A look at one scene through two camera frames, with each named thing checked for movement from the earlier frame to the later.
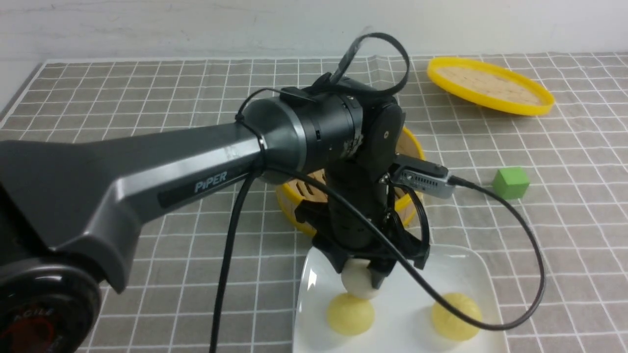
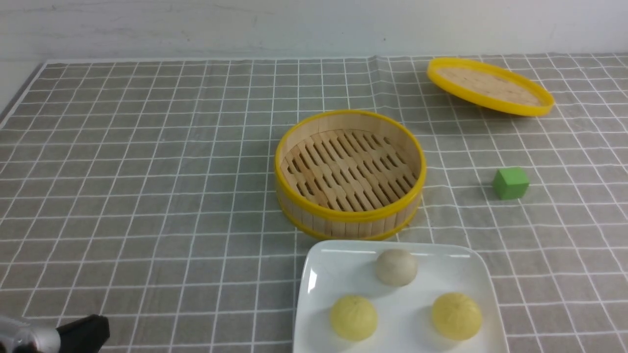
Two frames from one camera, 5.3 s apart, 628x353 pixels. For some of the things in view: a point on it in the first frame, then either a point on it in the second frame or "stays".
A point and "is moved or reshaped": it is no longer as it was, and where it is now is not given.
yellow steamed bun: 450,325 stays
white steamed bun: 356,278 is moved or reshaped
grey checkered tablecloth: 566,167 stays
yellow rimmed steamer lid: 490,86 stays
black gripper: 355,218 → 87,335
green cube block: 511,183 stays
